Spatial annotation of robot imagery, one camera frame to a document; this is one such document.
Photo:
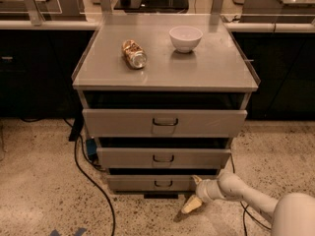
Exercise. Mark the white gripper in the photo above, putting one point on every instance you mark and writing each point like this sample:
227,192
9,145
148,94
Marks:
206,191

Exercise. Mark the grey bottom drawer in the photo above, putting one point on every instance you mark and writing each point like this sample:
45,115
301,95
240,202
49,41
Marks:
151,183

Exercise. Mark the grey drawer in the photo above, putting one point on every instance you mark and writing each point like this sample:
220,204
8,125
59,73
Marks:
164,123
172,158
151,183

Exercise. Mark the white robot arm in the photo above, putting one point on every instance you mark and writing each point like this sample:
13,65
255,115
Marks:
291,215

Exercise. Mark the grey middle drawer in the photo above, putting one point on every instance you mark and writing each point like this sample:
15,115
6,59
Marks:
172,158

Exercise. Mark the grey metal drawer cabinet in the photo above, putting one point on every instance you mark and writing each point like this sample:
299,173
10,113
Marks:
213,76

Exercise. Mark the grey top drawer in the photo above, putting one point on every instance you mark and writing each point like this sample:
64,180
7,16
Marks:
164,123

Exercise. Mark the blue box behind cabinet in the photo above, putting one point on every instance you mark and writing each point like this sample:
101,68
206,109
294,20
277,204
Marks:
91,149

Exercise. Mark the white ceramic bowl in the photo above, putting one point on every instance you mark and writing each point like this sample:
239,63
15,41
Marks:
185,38

